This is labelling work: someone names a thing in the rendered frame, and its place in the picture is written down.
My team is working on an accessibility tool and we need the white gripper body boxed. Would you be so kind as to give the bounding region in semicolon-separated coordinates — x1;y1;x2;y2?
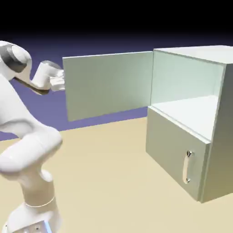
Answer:
50;76;66;92

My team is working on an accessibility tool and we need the pale green wide cabinet door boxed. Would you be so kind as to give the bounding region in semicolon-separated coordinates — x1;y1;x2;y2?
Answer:
62;51;155;122

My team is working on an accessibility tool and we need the pale green cabinet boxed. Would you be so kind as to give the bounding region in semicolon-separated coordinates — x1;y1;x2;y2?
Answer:
145;45;233;204

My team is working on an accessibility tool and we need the pale green handled cabinet door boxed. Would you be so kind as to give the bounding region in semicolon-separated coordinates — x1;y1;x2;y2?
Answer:
145;106;211;204

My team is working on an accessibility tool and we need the curved silver door handle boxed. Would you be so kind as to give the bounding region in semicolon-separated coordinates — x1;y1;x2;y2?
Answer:
182;150;194;185

